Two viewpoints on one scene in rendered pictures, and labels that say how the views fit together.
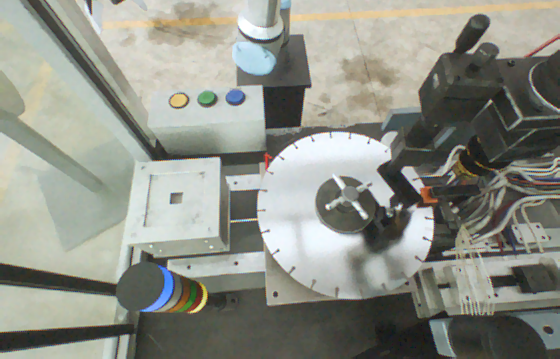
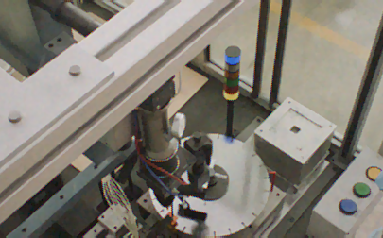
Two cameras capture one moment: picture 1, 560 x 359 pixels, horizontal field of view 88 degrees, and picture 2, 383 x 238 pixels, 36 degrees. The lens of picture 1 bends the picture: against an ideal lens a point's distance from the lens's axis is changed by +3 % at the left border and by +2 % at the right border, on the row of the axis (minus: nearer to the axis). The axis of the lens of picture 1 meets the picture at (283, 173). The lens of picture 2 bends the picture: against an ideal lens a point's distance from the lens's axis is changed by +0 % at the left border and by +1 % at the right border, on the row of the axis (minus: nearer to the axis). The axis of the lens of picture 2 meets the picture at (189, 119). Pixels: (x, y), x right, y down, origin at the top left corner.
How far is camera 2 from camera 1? 1.38 m
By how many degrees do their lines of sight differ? 60
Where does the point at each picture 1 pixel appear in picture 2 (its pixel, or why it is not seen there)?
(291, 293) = not seen: hidden behind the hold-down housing
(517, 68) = (183, 159)
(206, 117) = (344, 178)
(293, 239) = (216, 146)
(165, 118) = (363, 158)
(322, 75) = not seen: outside the picture
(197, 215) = (274, 131)
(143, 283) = (233, 52)
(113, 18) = not seen: outside the picture
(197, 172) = (303, 147)
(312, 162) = (247, 189)
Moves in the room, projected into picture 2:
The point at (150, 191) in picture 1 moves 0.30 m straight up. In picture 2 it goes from (310, 122) to (326, 54)
